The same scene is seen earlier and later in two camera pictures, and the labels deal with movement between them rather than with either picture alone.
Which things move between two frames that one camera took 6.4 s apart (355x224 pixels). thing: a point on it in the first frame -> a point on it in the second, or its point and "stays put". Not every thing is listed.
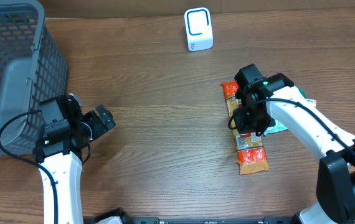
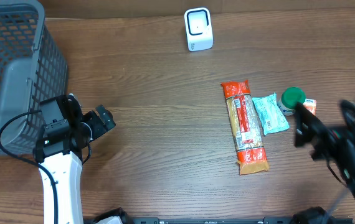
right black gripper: x=243 y=126 -> x=306 y=125
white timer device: x=199 y=30 stays put
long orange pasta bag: x=249 y=153 stays put
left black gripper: x=96 y=121 stays put
